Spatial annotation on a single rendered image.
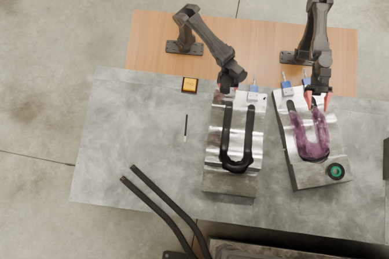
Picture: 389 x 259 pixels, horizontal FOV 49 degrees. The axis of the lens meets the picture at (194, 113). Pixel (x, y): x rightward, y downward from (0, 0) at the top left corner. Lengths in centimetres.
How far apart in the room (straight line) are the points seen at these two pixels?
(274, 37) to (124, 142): 95
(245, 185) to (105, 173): 68
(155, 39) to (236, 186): 88
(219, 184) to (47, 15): 200
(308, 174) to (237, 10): 163
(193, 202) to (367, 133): 93
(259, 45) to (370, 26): 133
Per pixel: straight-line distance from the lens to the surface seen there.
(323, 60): 178
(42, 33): 340
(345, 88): 232
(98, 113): 221
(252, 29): 234
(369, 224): 223
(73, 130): 308
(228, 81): 190
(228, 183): 203
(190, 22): 183
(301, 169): 204
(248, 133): 206
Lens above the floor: 288
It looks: 75 degrees down
